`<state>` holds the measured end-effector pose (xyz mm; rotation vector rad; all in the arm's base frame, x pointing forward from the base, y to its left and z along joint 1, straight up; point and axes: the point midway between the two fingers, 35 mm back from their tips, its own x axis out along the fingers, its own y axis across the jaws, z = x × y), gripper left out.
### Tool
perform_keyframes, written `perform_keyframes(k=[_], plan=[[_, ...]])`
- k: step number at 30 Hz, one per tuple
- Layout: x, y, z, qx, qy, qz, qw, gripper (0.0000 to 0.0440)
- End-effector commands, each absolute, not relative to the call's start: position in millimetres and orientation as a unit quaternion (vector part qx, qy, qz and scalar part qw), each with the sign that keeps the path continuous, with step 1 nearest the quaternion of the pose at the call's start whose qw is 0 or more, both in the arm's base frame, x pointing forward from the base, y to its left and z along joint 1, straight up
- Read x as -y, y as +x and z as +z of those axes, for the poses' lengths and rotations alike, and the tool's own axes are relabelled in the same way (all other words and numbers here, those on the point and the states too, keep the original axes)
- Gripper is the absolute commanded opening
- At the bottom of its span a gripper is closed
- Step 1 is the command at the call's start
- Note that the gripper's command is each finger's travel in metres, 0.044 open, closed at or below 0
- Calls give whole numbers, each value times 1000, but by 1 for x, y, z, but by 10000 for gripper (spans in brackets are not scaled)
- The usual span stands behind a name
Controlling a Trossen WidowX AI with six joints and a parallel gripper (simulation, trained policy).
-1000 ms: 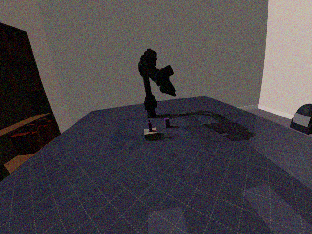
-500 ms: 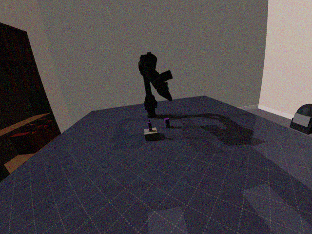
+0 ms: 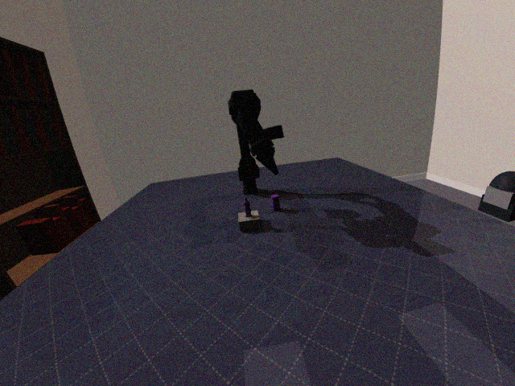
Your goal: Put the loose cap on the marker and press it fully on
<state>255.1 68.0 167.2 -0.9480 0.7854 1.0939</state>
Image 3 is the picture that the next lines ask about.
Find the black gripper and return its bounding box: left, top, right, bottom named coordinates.
left=244, top=124, right=278, bottom=175

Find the tan rectangular block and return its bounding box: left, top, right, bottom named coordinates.
left=238, top=210, right=261, bottom=232

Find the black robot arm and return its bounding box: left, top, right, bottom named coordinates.
left=228, top=89, right=283, bottom=195

